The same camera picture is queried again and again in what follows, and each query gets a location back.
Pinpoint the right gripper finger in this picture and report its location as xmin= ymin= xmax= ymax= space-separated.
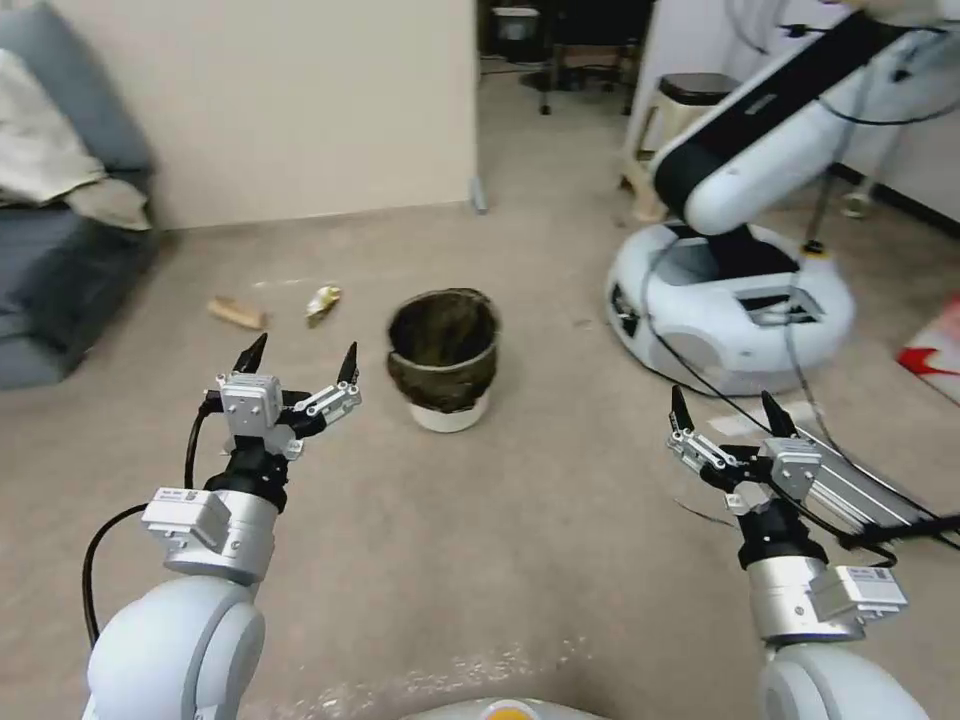
xmin=665 ymin=385 xmax=753 ymax=513
xmin=760 ymin=389 xmax=800 ymax=444

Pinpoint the brown paper scrap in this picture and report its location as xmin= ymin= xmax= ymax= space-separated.
xmin=206 ymin=296 xmax=270 ymax=331

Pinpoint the long black floor cable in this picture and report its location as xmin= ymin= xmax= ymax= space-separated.
xmin=641 ymin=239 xmax=960 ymax=535

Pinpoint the crumpled yellow wrapper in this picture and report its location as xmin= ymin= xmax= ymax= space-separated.
xmin=304 ymin=283 xmax=344 ymax=328

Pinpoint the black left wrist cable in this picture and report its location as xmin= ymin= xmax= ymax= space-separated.
xmin=81 ymin=403 xmax=223 ymax=648

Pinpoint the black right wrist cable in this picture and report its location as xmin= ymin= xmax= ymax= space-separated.
xmin=779 ymin=487 xmax=900 ymax=570

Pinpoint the beige blanket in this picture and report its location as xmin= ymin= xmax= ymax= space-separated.
xmin=0 ymin=47 xmax=153 ymax=232

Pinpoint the silver aluminium rail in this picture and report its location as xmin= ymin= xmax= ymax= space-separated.
xmin=793 ymin=428 xmax=940 ymax=535

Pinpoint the white stool with dark seat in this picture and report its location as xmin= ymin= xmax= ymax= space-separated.
xmin=617 ymin=72 xmax=745 ymax=223

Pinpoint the white robot front shell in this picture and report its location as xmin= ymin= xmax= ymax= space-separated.
xmin=404 ymin=693 xmax=586 ymax=720

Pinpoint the white caster wheel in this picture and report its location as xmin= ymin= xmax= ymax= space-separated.
xmin=838 ymin=179 xmax=873 ymax=220

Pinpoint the black office chair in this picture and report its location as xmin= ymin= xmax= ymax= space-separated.
xmin=533 ymin=0 xmax=648 ymax=118

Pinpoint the white trash can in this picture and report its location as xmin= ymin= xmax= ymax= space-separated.
xmin=385 ymin=287 xmax=503 ymax=435

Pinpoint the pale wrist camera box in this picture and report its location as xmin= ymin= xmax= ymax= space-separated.
xmin=218 ymin=371 xmax=284 ymax=438
xmin=758 ymin=436 xmax=825 ymax=502

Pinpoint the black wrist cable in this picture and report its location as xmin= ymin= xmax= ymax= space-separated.
xmin=81 ymin=403 xmax=223 ymax=648
xmin=779 ymin=487 xmax=900 ymax=570

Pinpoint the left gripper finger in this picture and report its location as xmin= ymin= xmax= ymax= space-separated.
xmin=205 ymin=333 xmax=270 ymax=400
xmin=289 ymin=341 xmax=364 ymax=438

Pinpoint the grey sofa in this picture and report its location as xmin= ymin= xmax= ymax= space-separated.
xmin=0 ymin=0 xmax=163 ymax=393

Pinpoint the red and white box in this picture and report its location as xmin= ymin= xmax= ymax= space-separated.
xmin=895 ymin=292 xmax=960 ymax=412

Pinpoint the black bin liner bag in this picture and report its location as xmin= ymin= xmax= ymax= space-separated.
xmin=385 ymin=287 xmax=503 ymax=415

